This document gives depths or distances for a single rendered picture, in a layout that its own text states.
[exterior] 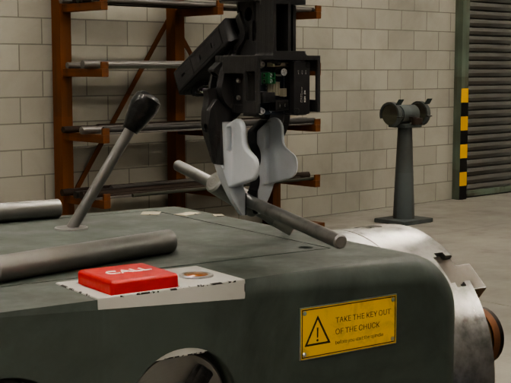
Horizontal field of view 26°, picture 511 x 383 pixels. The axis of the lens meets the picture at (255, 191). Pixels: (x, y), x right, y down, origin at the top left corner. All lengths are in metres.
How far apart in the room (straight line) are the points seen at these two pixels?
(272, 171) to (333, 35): 9.67
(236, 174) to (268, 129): 0.06
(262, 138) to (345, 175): 9.84
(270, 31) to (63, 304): 0.32
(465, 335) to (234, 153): 0.37
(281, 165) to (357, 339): 0.18
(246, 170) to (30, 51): 7.65
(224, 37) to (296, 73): 0.08
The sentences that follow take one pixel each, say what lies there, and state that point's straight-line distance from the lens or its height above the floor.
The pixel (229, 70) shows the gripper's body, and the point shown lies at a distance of 1.02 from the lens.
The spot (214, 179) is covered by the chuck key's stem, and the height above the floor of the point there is 1.32.
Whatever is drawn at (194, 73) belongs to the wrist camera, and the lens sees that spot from 1.09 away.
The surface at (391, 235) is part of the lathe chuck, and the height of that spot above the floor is 1.23.
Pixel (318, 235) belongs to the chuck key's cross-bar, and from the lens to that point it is 0.91.
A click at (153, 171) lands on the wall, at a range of 9.32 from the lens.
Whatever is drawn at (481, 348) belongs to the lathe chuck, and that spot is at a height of 1.12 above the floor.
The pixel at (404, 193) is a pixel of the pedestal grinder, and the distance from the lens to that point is 10.22.
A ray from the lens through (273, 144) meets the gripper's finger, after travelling 1.06.
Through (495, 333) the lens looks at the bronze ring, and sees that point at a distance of 1.46.
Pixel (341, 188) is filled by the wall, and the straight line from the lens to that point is 10.88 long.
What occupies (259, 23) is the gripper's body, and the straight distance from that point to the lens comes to 1.01.
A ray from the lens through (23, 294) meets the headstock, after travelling 0.87.
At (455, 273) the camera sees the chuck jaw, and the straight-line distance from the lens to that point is 1.29.
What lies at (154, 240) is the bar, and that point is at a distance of 1.02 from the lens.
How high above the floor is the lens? 1.43
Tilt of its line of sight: 6 degrees down
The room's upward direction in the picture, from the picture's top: straight up
